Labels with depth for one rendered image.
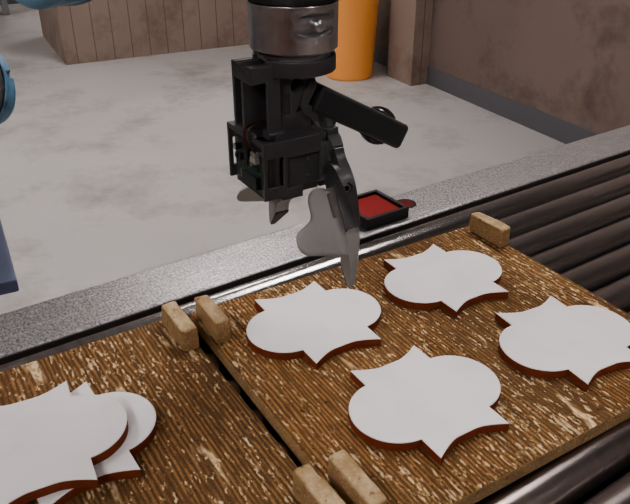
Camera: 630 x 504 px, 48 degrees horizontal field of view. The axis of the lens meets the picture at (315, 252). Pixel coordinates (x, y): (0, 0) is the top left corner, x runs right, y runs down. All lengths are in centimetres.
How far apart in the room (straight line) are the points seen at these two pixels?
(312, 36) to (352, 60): 446
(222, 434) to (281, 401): 6
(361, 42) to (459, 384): 444
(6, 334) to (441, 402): 47
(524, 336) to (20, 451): 48
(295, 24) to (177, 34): 539
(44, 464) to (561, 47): 375
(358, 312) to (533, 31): 359
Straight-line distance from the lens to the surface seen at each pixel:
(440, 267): 85
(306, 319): 75
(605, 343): 77
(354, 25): 498
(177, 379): 70
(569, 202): 113
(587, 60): 399
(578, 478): 66
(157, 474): 61
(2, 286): 104
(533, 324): 77
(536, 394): 70
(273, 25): 58
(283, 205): 74
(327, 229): 63
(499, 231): 92
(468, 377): 69
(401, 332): 75
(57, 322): 85
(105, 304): 86
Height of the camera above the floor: 137
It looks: 29 degrees down
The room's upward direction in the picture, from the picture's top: straight up
